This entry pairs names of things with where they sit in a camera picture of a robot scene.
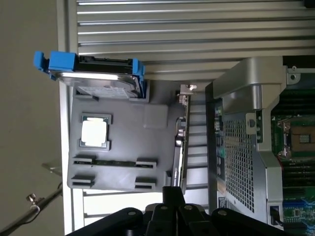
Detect grey plastic parts rack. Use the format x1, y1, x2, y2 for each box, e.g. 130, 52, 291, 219
66, 78, 188, 191

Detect thin black cable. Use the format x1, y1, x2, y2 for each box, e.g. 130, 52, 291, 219
0, 182, 63, 236

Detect blue disk carrier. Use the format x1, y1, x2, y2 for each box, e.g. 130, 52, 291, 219
33, 50, 148, 99

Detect green motherboard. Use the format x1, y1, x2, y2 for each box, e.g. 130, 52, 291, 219
270, 73, 315, 236

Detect green RAM stick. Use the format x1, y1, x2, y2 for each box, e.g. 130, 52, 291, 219
73, 159, 158, 168

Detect grey metal PC case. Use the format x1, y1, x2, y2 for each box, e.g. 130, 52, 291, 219
204, 56, 315, 236

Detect silver hard disk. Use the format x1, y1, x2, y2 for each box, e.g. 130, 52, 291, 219
58, 55, 143, 99

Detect silver CPU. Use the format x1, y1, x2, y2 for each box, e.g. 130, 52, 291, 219
80, 119, 109, 148

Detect CPU socket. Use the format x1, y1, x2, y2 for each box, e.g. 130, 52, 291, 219
278, 118, 315, 160

